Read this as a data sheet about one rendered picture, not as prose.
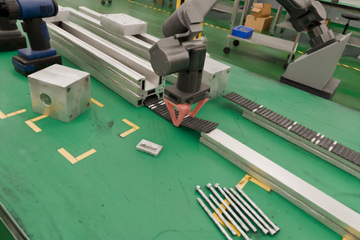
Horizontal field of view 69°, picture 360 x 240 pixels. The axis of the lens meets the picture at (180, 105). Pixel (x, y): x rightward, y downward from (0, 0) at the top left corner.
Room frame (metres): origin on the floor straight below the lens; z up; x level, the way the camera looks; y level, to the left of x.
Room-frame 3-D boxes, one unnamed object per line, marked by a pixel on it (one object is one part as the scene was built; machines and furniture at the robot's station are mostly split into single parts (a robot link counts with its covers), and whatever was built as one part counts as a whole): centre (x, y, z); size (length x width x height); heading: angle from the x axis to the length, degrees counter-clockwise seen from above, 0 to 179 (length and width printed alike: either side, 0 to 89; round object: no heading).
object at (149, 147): (0.45, 0.05, 0.78); 0.05 x 0.03 x 0.01; 73
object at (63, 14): (1.06, 0.58, 0.87); 0.16 x 0.11 x 0.07; 50
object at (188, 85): (0.57, -0.01, 0.90); 0.10 x 0.07 x 0.07; 141
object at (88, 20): (1.05, 0.27, 0.82); 0.80 x 0.10 x 0.09; 50
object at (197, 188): (0.31, -0.09, 0.78); 0.11 x 0.01 x 0.01; 37
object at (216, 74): (0.77, -0.08, 0.83); 0.12 x 0.09 x 0.10; 140
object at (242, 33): (3.78, -0.98, 0.50); 1.03 x 0.55 x 1.01; 68
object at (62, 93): (0.56, 0.29, 0.83); 0.11 x 0.10 x 0.10; 165
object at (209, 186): (0.32, -0.11, 0.78); 0.11 x 0.01 x 0.01; 37
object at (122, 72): (0.90, 0.39, 0.82); 0.80 x 0.10 x 0.09; 50
